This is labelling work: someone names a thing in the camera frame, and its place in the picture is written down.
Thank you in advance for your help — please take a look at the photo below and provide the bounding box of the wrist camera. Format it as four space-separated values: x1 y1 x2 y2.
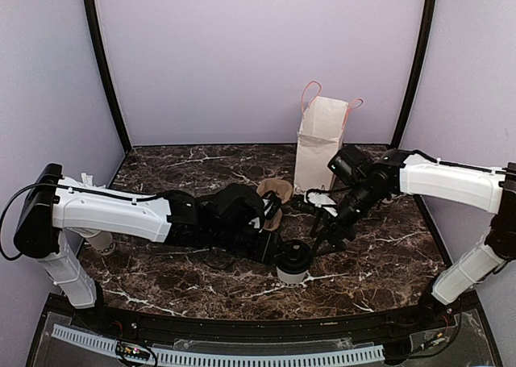
290 193 338 217
249 190 283 231

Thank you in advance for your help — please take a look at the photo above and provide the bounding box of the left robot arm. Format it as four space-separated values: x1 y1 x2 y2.
13 164 286 332

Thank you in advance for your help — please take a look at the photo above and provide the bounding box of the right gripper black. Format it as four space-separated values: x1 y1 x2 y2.
310 178 385 257

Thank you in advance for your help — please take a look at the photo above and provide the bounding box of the white slotted cable duct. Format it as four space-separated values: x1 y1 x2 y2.
51 324 385 366

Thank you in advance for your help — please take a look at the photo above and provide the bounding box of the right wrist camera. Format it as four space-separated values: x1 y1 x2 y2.
290 193 338 217

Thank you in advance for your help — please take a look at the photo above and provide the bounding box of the brown cardboard cup carrier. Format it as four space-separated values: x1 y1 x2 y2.
256 178 293 231

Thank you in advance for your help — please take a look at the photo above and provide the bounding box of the cup holding wrapped straws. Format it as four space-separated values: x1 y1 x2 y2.
78 172 117 259

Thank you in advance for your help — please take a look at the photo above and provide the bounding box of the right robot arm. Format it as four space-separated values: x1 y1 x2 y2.
305 145 515 330

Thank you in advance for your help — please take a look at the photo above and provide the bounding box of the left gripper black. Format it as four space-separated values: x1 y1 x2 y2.
210 224 289 265

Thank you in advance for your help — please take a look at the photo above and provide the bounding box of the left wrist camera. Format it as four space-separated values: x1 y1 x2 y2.
249 190 283 231

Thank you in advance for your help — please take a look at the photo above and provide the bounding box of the single white paper cup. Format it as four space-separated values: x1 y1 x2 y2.
277 265 309 287

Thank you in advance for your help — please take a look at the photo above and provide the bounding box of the white paper takeout bag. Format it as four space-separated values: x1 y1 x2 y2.
293 81 364 195

